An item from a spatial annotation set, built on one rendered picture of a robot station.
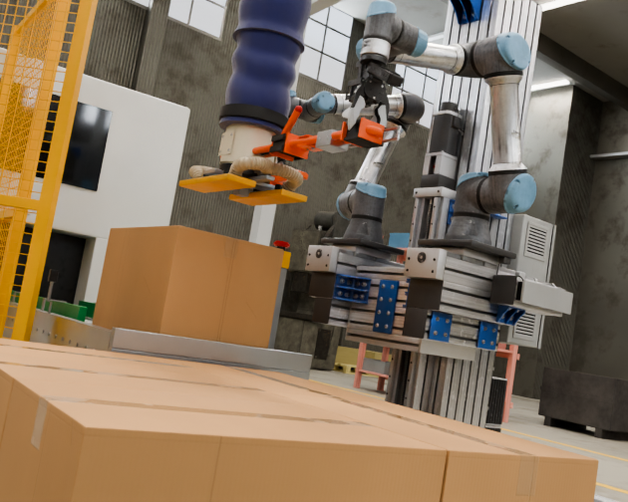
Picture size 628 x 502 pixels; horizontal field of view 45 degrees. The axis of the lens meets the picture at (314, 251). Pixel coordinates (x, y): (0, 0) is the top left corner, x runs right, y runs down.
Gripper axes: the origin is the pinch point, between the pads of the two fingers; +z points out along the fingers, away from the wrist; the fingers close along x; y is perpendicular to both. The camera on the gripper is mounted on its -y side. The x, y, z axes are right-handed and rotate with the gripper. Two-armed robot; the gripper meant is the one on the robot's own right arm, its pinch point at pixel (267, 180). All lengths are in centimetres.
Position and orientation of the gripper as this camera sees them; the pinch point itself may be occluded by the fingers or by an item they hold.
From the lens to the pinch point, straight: 283.5
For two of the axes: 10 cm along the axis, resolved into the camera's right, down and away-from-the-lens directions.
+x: 8.0, 2.0, 5.6
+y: 5.7, 0.1, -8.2
